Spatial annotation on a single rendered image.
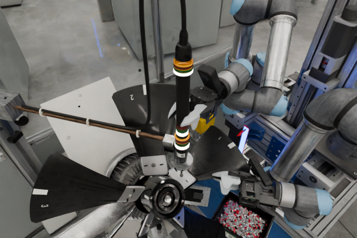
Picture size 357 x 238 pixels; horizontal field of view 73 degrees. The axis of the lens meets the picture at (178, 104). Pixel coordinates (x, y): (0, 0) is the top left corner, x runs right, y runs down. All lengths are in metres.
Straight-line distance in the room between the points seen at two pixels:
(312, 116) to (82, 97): 0.77
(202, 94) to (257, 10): 0.45
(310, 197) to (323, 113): 0.26
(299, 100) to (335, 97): 0.64
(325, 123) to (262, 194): 0.29
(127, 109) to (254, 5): 0.59
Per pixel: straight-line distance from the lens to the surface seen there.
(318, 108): 0.80
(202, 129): 1.22
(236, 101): 0.85
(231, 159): 0.94
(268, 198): 0.86
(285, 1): 1.00
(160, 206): 0.77
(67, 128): 0.95
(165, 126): 0.77
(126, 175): 0.89
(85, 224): 0.89
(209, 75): 0.63
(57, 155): 0.67
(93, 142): 0.96
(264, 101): 0.86
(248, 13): 1.02
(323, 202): 0.90
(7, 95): 0.99
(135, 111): 0.79
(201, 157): 0.90
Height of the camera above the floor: 1.91
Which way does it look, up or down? 42 degrees down
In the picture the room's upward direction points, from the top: straight up
